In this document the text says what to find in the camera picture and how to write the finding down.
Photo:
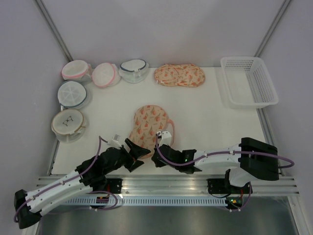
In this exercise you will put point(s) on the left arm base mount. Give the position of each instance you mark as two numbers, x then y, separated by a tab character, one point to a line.
113	185

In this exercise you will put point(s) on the pink trimmed white mesh bag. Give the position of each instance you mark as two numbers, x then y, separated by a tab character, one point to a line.
105	75

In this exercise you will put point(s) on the aluminium frame post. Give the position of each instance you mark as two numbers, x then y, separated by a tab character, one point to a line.
274	24
53	29

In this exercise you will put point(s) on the blue trimmed round laundry bag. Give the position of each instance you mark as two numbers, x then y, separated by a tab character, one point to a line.
73	95

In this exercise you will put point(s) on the beige round bag with glasses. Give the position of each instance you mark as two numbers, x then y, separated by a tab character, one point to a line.
68	125

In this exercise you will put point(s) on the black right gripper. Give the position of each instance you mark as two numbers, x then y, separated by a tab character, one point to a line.
157	163

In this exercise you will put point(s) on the white plastic basket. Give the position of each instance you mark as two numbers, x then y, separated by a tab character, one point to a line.
247	83

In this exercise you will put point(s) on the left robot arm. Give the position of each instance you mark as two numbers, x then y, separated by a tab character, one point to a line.
88	177

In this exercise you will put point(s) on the pink trimmed round laundry bag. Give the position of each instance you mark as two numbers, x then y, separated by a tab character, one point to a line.
77	70

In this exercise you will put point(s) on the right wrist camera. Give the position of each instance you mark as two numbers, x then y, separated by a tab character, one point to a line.
163	138

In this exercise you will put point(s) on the aluminium frame post left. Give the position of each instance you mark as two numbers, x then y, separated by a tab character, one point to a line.
53	29

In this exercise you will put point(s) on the aluminium frame post right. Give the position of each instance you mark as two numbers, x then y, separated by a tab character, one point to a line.
274	24

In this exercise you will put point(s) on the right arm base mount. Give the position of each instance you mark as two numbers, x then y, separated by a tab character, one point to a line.
219	186

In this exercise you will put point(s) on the white slotted cable duct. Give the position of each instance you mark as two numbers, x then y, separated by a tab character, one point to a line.
146	201

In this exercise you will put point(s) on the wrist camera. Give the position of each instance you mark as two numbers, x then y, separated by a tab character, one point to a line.
163	138
115	139

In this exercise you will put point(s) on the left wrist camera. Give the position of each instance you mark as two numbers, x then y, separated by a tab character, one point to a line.
115	139

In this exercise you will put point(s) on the navy trimmed white mesh bag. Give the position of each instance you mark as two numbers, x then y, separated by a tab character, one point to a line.
134	71

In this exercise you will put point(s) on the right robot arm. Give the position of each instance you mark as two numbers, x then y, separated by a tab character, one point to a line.
241	162

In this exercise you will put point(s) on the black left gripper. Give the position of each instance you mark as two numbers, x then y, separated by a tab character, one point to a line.
136	151

